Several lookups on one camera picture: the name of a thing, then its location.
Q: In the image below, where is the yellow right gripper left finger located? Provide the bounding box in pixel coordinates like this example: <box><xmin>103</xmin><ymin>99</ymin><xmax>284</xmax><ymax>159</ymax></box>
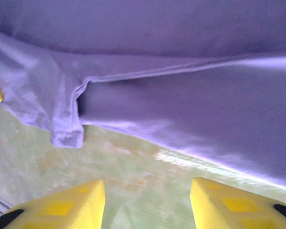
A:
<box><xmin>0</xmin><ymin>180</ymin><xmax>106</xmax><ymax>229</ymax></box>

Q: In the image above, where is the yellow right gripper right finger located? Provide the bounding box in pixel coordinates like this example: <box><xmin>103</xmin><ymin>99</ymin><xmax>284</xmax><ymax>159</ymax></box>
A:
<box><xmin>190</xmin><ymin>177</ymin><xmax>286</xmax><ymax>229</ymax></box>

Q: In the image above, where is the purple t-shirt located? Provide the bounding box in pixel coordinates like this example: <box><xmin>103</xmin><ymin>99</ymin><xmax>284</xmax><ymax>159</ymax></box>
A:
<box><xmin>0</xmin><ymin>0</ymin><xmax>286</xmax><ymax>191</ymax></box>

